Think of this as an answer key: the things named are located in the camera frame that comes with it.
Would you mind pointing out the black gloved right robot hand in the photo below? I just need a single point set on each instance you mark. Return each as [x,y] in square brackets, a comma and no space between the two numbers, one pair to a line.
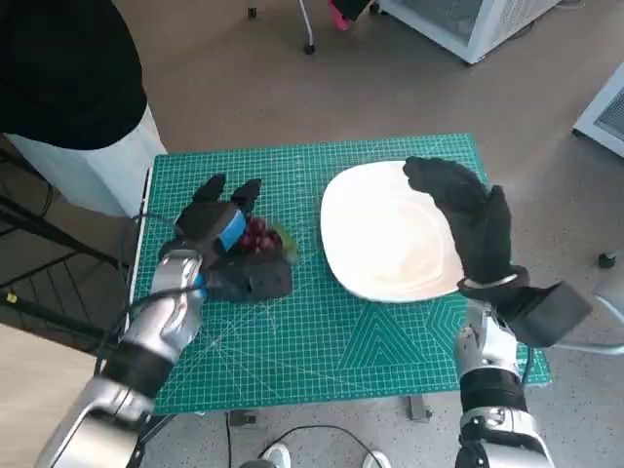
[482,234]

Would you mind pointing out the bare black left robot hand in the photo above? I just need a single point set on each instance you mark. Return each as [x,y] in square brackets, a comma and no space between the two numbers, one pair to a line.
[207,222]

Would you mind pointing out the red toy grape bunch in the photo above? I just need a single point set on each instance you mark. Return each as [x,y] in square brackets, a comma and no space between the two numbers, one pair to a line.
[261,239]

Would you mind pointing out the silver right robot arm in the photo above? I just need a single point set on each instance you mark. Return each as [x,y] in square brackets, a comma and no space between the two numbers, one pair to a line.
[490,351]

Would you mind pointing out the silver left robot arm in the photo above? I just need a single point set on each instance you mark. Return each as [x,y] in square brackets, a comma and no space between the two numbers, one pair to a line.
[166,317]

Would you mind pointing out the white square plate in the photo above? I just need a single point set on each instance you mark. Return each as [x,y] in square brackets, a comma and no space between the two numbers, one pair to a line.
[380,234]

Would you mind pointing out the black caster wheel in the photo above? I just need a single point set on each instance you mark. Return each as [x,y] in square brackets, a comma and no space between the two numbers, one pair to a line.
[607,259]

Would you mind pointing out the grey chair base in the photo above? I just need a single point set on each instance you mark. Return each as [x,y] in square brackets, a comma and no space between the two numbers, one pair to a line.
[612,302]

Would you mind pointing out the white vented cabinet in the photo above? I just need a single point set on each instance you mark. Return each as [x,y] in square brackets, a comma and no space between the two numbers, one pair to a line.
[604,117]

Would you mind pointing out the green cutting mat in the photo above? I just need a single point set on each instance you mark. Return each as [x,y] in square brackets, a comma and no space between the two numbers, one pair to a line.
[317,351]

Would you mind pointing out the black metal chair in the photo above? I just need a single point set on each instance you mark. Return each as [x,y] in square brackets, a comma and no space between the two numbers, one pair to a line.
[29,273]

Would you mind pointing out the white mesh cabinet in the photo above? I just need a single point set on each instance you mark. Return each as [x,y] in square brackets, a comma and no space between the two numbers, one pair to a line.
[482,29]

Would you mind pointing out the person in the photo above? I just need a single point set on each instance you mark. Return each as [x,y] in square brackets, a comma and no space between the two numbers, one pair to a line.
[58,73]

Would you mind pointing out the small black caster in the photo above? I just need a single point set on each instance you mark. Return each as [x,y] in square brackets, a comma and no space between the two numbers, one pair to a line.
[251,11]

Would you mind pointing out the white chair leg with caster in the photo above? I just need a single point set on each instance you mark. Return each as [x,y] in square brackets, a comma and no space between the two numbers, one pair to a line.
[307,24]

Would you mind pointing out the white shoe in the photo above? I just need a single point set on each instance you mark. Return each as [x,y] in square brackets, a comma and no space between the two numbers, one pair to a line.
[376,460]
[277,456]

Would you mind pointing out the pink and black object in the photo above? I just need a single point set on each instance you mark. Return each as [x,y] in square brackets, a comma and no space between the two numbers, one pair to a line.
[341,14]

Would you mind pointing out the light wooden desk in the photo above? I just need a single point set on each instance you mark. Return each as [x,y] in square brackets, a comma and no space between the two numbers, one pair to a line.
[29,414]

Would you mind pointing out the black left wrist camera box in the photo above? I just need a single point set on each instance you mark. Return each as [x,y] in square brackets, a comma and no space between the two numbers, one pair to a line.
[258,283]

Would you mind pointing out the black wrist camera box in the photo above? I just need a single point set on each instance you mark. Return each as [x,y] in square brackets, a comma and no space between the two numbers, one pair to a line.
[258,283]
[551,314]

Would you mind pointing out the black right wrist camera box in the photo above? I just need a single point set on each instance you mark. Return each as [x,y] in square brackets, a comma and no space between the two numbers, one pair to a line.
[551,314]

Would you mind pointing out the grey table bracket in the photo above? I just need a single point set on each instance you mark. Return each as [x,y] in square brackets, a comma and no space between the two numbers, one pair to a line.
[242,419]
[419,408]

